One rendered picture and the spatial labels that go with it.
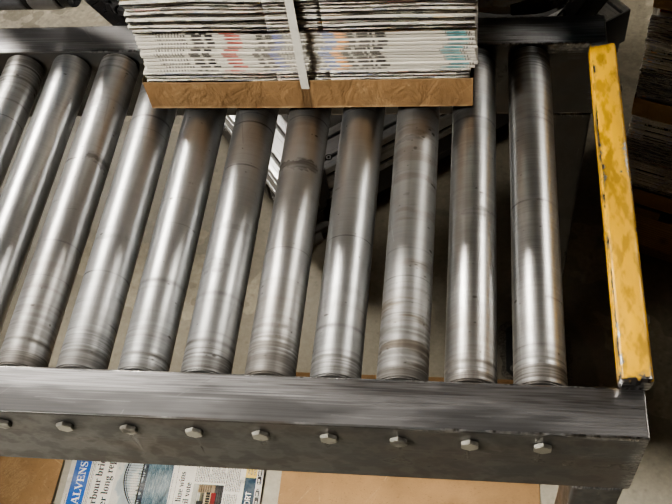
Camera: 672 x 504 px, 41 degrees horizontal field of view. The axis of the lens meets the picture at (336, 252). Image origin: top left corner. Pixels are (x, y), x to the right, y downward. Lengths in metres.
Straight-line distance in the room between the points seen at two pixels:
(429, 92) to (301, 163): 0.16
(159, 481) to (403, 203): 0.93
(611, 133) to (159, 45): 0.50
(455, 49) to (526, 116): 0.12
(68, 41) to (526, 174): 0.62
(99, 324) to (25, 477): 0.92
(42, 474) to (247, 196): 0.96
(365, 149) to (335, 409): 0.32
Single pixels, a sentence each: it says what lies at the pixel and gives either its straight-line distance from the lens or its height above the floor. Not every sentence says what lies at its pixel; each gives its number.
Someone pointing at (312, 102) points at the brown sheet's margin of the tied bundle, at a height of 0.82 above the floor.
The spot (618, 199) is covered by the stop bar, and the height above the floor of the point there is 0.82.
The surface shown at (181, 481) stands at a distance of 1.73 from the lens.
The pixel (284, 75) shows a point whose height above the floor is 0.86.
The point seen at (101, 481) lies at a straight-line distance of 1.78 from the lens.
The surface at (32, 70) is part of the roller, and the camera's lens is 1.25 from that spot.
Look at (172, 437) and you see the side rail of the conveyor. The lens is 0.91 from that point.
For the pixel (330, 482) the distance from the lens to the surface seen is 1.68.
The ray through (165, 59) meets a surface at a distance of 1.05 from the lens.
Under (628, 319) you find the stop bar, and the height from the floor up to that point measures 0.82.
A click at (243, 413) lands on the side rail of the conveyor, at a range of 0.86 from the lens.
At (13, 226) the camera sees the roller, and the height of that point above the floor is 0.80.
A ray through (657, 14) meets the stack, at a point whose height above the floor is 0.59.
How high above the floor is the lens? 1.56
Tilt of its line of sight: 54 degrees down
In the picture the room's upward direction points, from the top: 11 degrees counter-clockwise
